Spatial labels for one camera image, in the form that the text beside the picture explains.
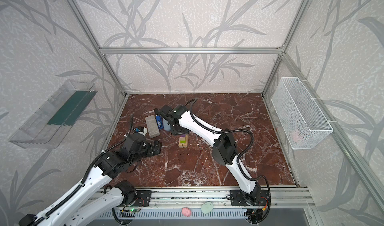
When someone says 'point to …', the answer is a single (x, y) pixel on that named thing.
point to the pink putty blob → (186, 211)
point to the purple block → (182, 135)
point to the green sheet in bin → (72, 109)
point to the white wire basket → (303, 124)
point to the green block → (182, 141)
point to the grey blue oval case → (166, 127)
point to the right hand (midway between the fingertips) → (180, 127)
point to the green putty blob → (207, 207)
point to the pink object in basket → (297, 137)
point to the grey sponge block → (153, 129)
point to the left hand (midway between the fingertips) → (157, 141)
